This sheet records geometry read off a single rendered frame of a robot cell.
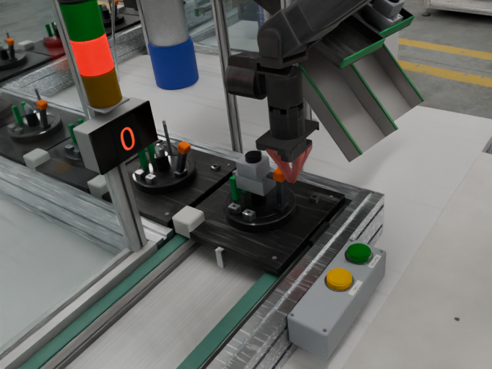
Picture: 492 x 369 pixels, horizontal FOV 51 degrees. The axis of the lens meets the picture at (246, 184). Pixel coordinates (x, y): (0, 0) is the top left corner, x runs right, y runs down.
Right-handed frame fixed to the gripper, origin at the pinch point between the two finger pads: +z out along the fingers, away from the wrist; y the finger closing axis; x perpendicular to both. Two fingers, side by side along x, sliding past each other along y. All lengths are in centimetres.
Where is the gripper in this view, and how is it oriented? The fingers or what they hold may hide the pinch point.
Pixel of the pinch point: (291, 178)
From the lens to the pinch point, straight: 89.7
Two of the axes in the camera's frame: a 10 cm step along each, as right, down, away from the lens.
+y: -5.8, 5.0, -6.4
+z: 1.1, 8.3, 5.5
